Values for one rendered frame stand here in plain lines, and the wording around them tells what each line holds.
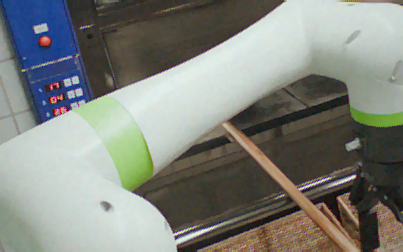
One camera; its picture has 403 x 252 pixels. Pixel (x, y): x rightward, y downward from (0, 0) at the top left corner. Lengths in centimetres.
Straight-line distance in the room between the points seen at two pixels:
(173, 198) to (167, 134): 130
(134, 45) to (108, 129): 110
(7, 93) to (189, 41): 52
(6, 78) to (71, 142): 107
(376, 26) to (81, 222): 42
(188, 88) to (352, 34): 21
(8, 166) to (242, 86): 29
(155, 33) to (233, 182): 57
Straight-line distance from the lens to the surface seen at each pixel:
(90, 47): 173
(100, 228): 52
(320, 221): 154
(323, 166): 215
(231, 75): 76
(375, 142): 82
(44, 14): 166
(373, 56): 76
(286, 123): 202
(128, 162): 69
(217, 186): 203
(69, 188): 58
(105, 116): 69
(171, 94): 72
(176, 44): 179
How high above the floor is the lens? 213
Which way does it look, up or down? 27 degrees down
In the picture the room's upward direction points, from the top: 11 degrees counter-clockwise
